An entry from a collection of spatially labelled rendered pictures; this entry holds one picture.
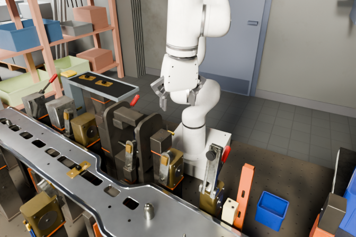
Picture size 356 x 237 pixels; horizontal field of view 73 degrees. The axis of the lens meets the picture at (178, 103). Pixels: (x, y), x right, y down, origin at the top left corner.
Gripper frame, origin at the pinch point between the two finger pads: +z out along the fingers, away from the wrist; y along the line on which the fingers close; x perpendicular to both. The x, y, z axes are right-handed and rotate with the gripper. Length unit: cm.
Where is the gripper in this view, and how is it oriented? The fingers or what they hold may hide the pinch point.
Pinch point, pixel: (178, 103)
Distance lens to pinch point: 72.6
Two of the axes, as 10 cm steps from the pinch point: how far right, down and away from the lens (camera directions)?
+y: -9.1, 1.5, -3.7
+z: -0.6, 8.6, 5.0
